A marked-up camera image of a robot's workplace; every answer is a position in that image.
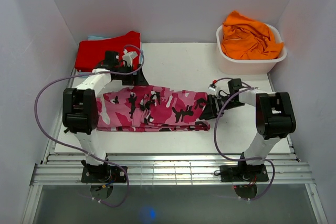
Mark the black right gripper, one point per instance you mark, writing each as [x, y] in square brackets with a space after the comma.
[209, 112]

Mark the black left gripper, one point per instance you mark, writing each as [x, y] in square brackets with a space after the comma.
[138, 80]

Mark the pink camouflage trousers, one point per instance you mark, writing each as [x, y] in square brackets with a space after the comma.
[151, 109]

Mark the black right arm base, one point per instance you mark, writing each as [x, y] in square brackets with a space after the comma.
[250, 173]

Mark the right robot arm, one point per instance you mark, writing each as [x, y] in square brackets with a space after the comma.
[274, 119]

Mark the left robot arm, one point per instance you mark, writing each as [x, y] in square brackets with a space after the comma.
[80, 112]

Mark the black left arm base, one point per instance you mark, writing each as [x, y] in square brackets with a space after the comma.
[112, 174]

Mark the white plastic basin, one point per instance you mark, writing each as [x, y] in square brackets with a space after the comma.
[252, 62]

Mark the folded red garment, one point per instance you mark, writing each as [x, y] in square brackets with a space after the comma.
[105, 51]

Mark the folded light blue garment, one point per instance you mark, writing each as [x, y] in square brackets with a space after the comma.
[94, 37]

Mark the crumpled orange garment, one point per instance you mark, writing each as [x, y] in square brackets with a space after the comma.
[241, 34]

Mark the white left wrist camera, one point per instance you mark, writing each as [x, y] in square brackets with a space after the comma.
[129, 58]

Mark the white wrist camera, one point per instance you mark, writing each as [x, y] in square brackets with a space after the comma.
[129, 58]
[213, 87]

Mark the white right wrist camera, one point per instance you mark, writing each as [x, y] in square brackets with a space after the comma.
[213, 87]

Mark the aluminium table frame rails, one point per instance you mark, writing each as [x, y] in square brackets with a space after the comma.
[168, 169]

